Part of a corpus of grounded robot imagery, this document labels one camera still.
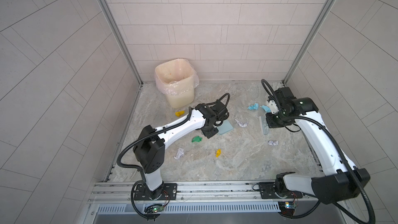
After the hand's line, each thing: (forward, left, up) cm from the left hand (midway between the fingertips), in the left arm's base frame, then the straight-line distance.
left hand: (211, 129), depth 82 cm
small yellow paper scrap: (-10, -4, -8) cm, 13 cm away
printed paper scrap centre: (+8, -19, -9) cm, 22 cm away
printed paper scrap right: (-5, -35, -8) cm, 36 cm away
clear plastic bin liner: (+36, +23, +3) cm, 43 cm away
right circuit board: (-33, -33, -9) cm, 48 cm away
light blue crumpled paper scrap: (+21, -30, -9) cm, 38 cm away
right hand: (0, -27, +8) cm, 29 cm away
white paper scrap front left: (-10, +17, -9) cm, 21 cm away
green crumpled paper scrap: (-2, +8, -8) cm, 11 cm away
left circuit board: (-34, +25, -6) cm, 42 cm away
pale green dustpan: (+2, -8, -2) cm, 8 cm away
